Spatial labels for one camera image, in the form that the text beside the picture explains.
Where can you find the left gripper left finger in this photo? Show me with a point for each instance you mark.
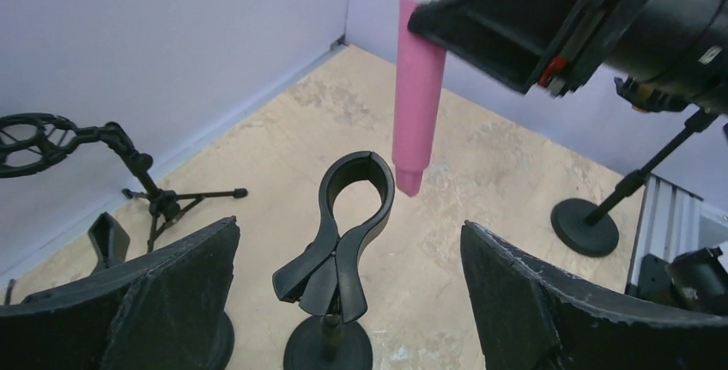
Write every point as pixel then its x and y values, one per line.
pixel 163 310

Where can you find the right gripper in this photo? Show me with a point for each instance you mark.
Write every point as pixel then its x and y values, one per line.
pixel 676 46

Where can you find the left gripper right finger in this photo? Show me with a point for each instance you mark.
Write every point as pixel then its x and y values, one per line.
pixel 531 314

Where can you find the black round-base mic stand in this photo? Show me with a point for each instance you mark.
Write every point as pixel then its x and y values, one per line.
pixel 111 242

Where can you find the pink microphone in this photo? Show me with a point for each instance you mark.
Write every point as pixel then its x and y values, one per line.
pixel 419 75

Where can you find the gold mic shock-mount stand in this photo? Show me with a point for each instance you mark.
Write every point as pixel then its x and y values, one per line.
pixel 586 227

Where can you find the black tripod mic stand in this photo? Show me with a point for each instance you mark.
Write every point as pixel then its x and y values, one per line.
pixel 33 142

